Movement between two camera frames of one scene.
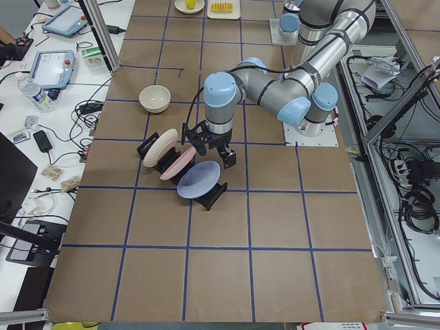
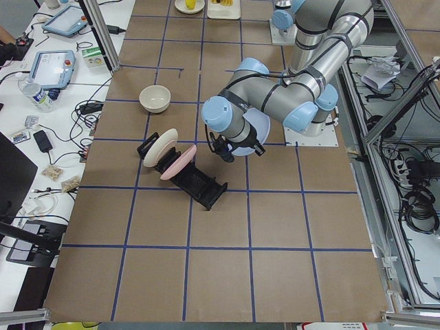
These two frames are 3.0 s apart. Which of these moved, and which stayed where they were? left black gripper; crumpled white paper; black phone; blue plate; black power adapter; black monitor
Moved: blue plate; left black gripper
Stayed: black power adapter; black phone; crumpled white paper; black monitor
